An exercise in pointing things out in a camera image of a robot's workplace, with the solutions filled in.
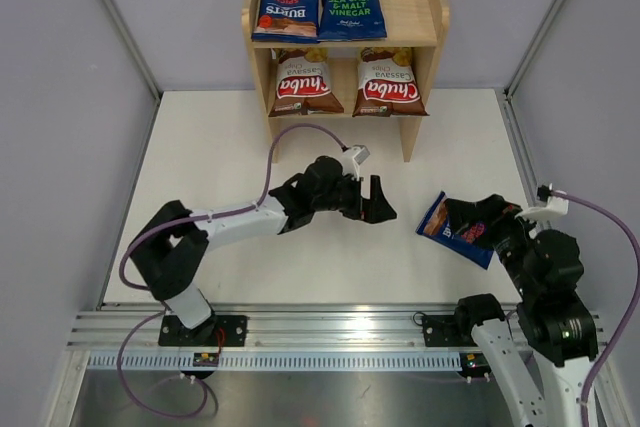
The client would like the Chuba cassava chips bag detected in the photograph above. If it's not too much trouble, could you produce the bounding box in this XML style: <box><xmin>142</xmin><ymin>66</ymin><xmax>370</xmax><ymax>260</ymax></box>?
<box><xmin>269</xmin><ymin>47</ymin><xmax>344</xmax><ymax>117</ymax></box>
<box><xmin>352</xmin><ymin>47</ymin><xmax>427</xmax><ymax>117</ymax></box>

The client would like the left aluminium frame post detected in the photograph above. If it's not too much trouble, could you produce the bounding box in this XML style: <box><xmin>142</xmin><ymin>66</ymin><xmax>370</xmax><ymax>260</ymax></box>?
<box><xmin>69</xmin><ymin>0</ymin><xmax>162</xmax><ymax>103</ymax></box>

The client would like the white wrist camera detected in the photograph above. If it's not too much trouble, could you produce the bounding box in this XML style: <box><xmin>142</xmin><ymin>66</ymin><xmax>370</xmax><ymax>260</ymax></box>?
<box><xmin>516</xmin><ymin>184</ymin><xmax>569</xmax><ymax>223</ymax></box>
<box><xmin>339</xmin><ymin>145</ymin><xmax>370</xmax><ymax>180</ymax></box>

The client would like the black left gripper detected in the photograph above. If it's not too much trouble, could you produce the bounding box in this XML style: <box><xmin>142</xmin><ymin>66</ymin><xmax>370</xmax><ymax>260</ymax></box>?
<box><xmin>313</xmin><ymin>170</ymin><xmax>396</xmax><ymax>224</ymax></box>

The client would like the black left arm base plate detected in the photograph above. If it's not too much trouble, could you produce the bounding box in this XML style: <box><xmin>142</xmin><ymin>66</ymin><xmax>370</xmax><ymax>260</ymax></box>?
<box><xmin>158</xmin><ymin>315</ymin><xmax>248</xmax><ymax>347</ymax></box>

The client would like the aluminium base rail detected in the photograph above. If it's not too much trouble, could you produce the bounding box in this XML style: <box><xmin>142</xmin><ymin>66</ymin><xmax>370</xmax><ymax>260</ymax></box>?
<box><xmin>66</xmin><ymin>303</ymin><xmax>455</xmax><ymax>352</ymax></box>

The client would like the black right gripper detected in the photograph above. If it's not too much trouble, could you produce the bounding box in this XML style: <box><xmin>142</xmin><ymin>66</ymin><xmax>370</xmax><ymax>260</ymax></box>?
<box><xmin>445</xmin><ymin>191</ymin><xmax>545</xmax><ymax>297</ymax></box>

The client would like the blue Burts sea salt vinegar bag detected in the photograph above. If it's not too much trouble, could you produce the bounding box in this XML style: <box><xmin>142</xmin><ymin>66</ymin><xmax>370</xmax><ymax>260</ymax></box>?
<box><xmin>318</xmin><ymin>0</ymin><xmax>387</xmax><ymax>42</ymax></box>

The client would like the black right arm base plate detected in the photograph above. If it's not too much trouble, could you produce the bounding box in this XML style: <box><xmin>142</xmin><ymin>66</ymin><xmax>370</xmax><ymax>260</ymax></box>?
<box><xmin>412</xmin><ymin>311</ymin><xmax>476</xmax><ymax>348</ymax></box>

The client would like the blue Burts spicy chilli bag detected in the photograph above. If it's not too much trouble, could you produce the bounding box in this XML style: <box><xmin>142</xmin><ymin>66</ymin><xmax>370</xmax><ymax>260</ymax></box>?
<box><xmin>252</xmin><ymin>0</ymin><xmax>319</xmax><ymax>44</ymax></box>
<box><xmin>416</xmin><ymin>191</ymin><xmax>493</xmax><ymax>270</ymax></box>

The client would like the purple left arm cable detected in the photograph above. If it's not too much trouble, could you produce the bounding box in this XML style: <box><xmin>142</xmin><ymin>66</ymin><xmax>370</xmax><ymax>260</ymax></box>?
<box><xmin>117</xmin><ymin>122</ymin><xmax>351</xmax><ymax>418</ymax></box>

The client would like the aluminium frame post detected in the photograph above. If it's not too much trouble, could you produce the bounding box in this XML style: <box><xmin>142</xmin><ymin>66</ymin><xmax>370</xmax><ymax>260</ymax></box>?
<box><xmin>502</xmin><ymin>0</ymin><xmax>599</xmax><ymax>101</ymax></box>
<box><xmin>69</xmin><ymin>0</ymin><xmax>162</xmax><ymax>103</ymax></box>

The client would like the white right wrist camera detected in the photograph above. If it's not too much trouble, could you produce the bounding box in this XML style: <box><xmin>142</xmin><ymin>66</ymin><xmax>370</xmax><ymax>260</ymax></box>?
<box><xmin>516</xmin><ymin>184</ymin><xmax>569</xmax><ymax>223</ymax></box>

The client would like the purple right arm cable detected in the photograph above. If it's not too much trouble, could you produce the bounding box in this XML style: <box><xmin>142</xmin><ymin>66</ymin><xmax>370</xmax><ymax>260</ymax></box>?
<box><xmin>552</xmin><ymin>189</ymin><xmax>640</xmax><ymax>427</ymax></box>

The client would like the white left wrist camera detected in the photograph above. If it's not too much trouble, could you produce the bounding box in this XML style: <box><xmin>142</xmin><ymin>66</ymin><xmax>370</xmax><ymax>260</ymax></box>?
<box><xmin>339</xmin><ymin>145</ymin><xmax>370</xmax><ymax>180</ymax></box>

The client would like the wooden two-tier shelf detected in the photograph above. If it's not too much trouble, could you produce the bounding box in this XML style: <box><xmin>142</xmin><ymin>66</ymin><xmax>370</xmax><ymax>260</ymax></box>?
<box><xmin>241</xmin><ymin>0</ymin><xmax>450</xmax><ymax>140</ymax></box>

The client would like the right aluminium frame post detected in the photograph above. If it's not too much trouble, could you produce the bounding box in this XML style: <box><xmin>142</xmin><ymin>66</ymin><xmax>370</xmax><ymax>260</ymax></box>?
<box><xmin>502</xmin><ymin>0</ymin><xmax>599</xmax><ymax>101</ymax></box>

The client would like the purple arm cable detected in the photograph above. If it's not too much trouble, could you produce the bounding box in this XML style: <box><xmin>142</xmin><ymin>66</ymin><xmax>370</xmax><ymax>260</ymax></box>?
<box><xmin>117</xmin><ymin>122</ymin><xmax>351</xmax><ymax>418</ymax></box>
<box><xmin>552</xmin><ymin>189</ymin><xmax>640</xmax><ymax>427</ymax></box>

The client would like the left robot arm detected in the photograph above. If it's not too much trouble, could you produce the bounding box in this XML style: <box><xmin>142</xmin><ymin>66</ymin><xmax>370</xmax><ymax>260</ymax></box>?
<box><xmin>124</xmin><ymin>156</ymin><xmax>397</xmax><ymax>348</ymax></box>

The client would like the slotted grey cable duct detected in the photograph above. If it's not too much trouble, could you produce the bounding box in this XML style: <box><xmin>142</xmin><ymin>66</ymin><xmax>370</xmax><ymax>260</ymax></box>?
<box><xmin>88</xmin><ymin>350</ymin><xmax>488</xmax><ymax>375</ymax></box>

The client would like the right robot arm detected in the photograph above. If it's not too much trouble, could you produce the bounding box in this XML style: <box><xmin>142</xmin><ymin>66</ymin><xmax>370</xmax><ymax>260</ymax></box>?
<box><xmin>445</xmin><ymin>193</ymin><xmax>598</xmax><ymax>426</ymax></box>

